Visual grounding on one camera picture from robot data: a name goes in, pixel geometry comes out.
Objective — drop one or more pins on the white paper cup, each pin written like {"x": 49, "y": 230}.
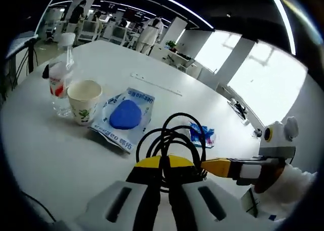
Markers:
{"x": 84, "y": 104}

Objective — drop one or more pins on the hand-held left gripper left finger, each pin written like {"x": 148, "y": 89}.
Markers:
{"x": 146, "y": 190}

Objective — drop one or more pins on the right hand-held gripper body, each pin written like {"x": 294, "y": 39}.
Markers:
{"x": 278, "y": 142}

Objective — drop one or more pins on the tilted white board on stand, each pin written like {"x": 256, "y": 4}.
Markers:
{"x": 21, "y": 44}

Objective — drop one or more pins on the green potted plant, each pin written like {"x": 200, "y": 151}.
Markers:
{"x": 171, "y": 44}

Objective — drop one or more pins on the blue pad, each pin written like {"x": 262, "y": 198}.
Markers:
{"x": 125, "y": 115}

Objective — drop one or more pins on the person's right hand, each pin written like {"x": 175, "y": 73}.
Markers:
{"x": 268, "y": 179}

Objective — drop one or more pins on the ceiling light strip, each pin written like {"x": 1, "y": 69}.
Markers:
{"x": 182, "y": 6}

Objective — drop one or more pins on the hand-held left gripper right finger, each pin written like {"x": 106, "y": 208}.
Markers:
{"x": 182, "y": 195}

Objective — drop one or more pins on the clear plastic water bottle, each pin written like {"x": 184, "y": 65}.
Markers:
{"x": 60, "y": 71}

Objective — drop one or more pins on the blue wet wipes packet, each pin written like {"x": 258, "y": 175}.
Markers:
{"x": 208, "y": 137}

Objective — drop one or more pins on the white table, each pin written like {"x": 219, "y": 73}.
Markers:
{"x": 50, "y": 152}

